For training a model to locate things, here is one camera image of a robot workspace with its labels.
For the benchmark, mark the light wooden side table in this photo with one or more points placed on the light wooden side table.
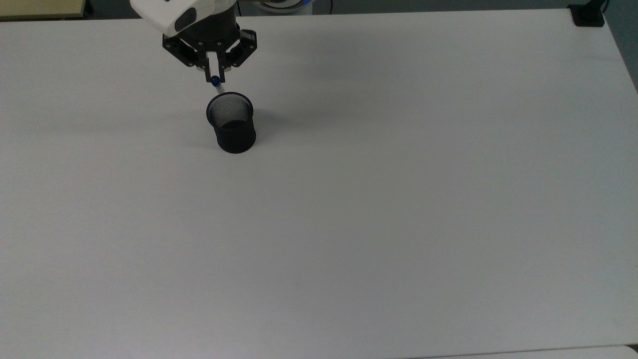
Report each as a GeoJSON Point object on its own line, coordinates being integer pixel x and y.
{"type": "Point", "coordinates": [40, 8]}

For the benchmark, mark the black table clamp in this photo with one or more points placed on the black table clamp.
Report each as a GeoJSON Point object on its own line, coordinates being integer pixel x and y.
{"type": "Point", "coordinates": [587, 16]}

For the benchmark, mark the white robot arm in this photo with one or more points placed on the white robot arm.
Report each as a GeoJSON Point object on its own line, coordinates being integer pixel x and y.
{"type": "Point", "coordinates": [160, 14]}

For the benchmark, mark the black mesh pen cup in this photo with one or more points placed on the black mesh pen cup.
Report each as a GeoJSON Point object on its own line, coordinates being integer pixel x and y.
{"type": "Point", "coordinates": [238, 140]}

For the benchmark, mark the blue capped white marker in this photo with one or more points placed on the blue capped white marker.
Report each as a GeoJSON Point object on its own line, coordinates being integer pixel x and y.
{"type": "Point", "coordinates": [218, 85]}

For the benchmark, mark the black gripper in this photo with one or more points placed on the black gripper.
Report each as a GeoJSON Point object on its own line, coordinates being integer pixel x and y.
{"type": "Point", "coordinates": [213, 30]}

